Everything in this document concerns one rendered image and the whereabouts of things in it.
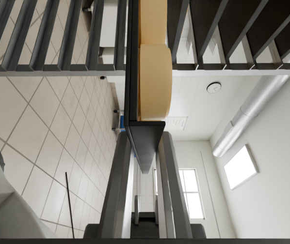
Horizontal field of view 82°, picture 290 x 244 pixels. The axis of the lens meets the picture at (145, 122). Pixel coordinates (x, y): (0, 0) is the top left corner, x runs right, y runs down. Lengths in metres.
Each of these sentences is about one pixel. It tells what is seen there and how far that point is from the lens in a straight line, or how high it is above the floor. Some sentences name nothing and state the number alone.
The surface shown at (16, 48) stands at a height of 0.32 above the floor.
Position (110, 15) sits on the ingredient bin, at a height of 0.35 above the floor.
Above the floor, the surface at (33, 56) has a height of 0.41.
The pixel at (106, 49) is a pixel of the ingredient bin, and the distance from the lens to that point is 2.91.
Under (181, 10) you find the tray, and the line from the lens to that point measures 0.46.
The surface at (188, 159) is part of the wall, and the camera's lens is 5.68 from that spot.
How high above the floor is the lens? 0.78
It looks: level
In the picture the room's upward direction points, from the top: 90 degrees clockwise
